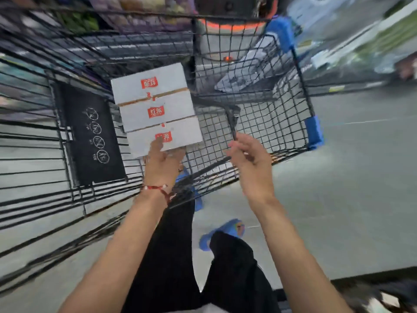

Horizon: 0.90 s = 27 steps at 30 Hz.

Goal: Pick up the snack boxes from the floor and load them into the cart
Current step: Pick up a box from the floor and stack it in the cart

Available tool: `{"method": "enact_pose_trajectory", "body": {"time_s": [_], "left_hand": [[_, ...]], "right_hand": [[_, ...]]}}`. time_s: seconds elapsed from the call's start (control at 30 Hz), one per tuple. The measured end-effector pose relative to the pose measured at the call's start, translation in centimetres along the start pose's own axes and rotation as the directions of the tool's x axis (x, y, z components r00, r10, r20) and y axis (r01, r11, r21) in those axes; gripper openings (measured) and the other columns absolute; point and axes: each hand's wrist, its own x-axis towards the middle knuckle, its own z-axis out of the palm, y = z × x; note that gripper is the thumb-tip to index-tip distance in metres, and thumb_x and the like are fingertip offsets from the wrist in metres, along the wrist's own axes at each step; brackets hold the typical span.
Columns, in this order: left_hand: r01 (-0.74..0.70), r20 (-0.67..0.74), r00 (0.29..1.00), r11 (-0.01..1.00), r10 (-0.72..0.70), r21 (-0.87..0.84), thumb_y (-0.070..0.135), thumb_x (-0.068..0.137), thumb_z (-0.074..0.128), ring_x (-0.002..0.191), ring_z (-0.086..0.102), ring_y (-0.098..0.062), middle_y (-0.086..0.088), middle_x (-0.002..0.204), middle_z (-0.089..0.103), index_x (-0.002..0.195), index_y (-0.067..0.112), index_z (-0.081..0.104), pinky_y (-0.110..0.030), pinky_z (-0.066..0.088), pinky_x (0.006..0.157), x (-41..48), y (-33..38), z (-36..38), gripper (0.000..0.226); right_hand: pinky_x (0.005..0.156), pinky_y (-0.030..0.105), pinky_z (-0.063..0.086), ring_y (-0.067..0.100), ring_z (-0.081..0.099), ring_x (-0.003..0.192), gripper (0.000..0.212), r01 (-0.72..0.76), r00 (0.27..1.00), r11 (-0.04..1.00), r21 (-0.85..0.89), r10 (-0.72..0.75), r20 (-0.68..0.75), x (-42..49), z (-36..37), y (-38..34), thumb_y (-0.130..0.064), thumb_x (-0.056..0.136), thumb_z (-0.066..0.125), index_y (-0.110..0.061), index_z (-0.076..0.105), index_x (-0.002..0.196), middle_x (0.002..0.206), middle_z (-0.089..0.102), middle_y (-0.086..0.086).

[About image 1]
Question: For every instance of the white yellow snack box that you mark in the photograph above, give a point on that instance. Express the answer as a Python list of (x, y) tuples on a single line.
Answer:
[(189, 133), (137, 118), (130, 87)]

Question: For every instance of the purple pink printed package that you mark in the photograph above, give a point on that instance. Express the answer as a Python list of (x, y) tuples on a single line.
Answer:
[(137, 6)]

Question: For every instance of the green blue printed package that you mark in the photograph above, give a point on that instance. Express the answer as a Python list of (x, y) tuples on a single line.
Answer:
[(78, 24)]

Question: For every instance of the person's right hand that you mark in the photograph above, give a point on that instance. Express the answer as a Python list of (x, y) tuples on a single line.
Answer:
[(255, 172)]

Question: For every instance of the orange rimmed bucket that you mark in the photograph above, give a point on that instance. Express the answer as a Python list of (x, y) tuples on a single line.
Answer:
[(234, 27)]

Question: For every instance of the person's left forearm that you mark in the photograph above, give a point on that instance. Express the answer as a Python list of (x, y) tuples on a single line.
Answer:
[(114, 267)]

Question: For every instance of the blue rubber slipper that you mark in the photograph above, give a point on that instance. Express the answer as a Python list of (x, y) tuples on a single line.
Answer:
[(198, 203), (228, 229)]

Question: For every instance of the black trousers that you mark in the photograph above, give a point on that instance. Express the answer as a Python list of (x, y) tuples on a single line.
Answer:
[(163, 267)]

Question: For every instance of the person's right forearm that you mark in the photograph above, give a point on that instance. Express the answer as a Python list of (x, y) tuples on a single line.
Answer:
[(299, 267)]

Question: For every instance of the person's left hand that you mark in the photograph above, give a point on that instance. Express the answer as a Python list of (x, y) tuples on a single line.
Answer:
[(163, 169)]

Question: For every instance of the light blue flat mop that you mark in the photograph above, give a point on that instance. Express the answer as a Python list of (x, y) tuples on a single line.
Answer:
[(241, 74)]

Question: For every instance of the grey shirt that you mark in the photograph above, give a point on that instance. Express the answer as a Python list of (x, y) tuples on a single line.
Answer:
[(195, 310)]

